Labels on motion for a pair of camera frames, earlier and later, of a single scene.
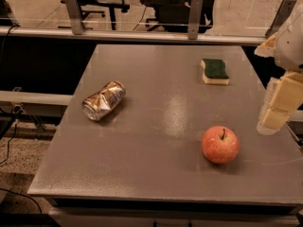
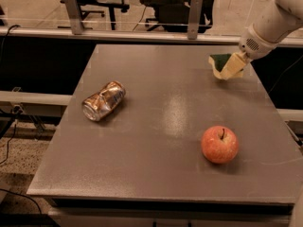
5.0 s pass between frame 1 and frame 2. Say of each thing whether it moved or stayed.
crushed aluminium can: stayed
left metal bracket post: stayed
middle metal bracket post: stayed
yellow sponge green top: moved
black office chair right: stayed
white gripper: moved
